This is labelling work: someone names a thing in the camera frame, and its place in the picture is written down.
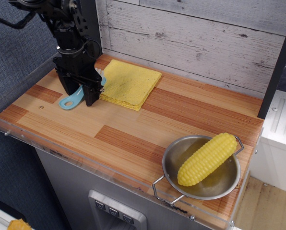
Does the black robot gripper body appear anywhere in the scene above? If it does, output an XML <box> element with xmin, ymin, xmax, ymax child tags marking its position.
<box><xmin>53</xmin><ymin>46</ymin><xmax>102</xmax><ymax>86</ymax></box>

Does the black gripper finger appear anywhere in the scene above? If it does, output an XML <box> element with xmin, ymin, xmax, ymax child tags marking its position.
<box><xmin>83</xmin><ymin>85</ymin><xmax>102</xmax><ymax>106</ymax></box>
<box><xmin>58</xmin><ymin>71</ymin><xmax>80</xmax><ymax>94</ymax></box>

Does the light blue dish brush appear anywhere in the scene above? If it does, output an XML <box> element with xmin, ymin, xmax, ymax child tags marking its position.
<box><xmin>59</xmin><ymin>68</ymin><xmax>107</xmax><ymax>110</ymax></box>

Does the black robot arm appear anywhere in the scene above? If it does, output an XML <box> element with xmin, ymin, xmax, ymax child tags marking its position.
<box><xmin>9</xmin><ymin>0</ymin><xmax>103</xmax><ymax>106</ymax></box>

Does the yellow folded cloth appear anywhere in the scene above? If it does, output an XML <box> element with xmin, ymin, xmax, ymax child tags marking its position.
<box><xmin>100</xmin><ymin>59</ymin><xmax>162</xmax><ymax>111</ymax></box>

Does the clear acrylic table guard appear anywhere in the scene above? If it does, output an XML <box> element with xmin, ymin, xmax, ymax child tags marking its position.
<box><xmin>0</xmin><ymin>34</ymin><xmax>265</xmax><ymax>228</ymax></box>

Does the grey cabinet with dispenser panel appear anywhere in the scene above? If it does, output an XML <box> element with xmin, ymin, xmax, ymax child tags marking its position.
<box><xmin>36</xmin><ymin>149</ymin><xmax>207</xmax><ymax>230</ymax></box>

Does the yellow plastic corn cob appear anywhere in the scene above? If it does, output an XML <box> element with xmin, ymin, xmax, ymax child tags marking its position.
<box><xmin>177</xmin><ymin>133</ymin><xmax>238</xmax><ymax>187</ymax></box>

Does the yellow object bottom left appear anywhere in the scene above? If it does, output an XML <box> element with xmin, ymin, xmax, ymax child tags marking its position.
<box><xmin>7</xmin><ymin>219</ymin><xmax>32</xmax><ymax>230</ymax></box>

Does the white appliance with ridged top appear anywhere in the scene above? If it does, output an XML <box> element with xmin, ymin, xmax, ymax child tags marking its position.
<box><xmin>250</xmin><ymin>90</ymin><xmax>286</xmax><ymax>191</ymax></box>

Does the black vertical post left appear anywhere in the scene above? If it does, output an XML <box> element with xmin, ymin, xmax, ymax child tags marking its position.
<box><xmin>80</xmin><ymin>0</ymin><xmax>103</xmax><ymax>60</ymax></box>

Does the black vertical post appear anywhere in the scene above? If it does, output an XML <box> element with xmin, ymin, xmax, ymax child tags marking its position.
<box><xmin>80</xmin><ymin>0</ymin><xmax>103</xmax><ymax>60</ymax></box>
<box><xmin>257</xmin><ymin>37</ymin><xmax>286</xmax><ymax>119</ymax></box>

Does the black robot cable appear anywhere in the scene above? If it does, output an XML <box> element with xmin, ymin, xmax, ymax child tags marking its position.
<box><xmin>0</xmin><ymin>4</ymin><xmax>36</xmax><ymax>30</ymax></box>

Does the steel bowl with wire handles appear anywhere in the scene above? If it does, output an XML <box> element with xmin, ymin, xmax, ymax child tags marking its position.
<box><xmin>152</xmin><ymin>133</ymin><xmax>244</xmax><ymax>205</ymax></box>

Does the black vertical post right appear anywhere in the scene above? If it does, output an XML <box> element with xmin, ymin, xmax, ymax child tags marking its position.
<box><xmin>257</xmin><ymin>37</ymin><xmax>286</xmax><ymax>119</ymax></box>

